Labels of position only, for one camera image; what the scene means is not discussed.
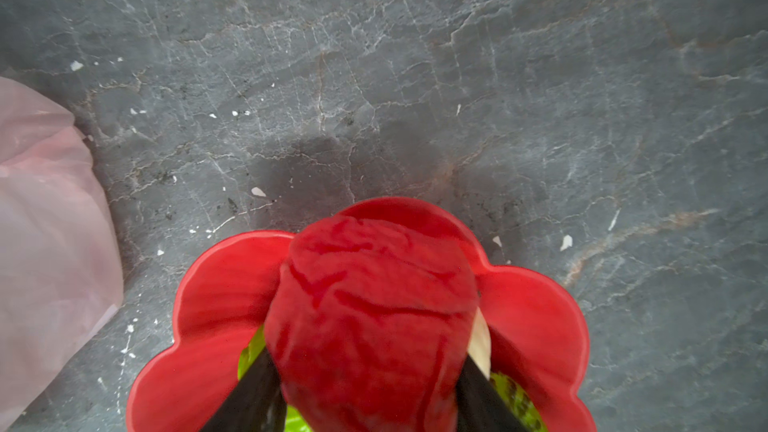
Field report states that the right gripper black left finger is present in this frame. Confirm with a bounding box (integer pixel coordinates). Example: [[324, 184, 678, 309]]
[[200, 349, 287, 432]]

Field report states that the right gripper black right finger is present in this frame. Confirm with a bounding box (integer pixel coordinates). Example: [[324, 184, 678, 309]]
[[456, 356, 525, 432]]

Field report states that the green fake kiwi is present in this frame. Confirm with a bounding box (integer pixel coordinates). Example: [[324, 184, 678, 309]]
[[237, 326, 312, 432]]

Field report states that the green fake lime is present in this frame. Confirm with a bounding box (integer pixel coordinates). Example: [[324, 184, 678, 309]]
[[490, 372, 548, 432]]

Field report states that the cream fake fruit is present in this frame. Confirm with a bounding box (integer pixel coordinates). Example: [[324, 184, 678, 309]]
[[467, 308, 491, 380]]

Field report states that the red flower-shaped bowl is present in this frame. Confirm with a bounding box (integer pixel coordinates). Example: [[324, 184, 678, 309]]
[[126, 197, 596, 431]]

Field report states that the red fake apple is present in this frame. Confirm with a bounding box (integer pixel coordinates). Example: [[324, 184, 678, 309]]
[[264, 215, 479, 431]]

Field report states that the pink plastic bag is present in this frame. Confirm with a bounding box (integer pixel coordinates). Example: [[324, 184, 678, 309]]
[[1, 78, 123, 430]]

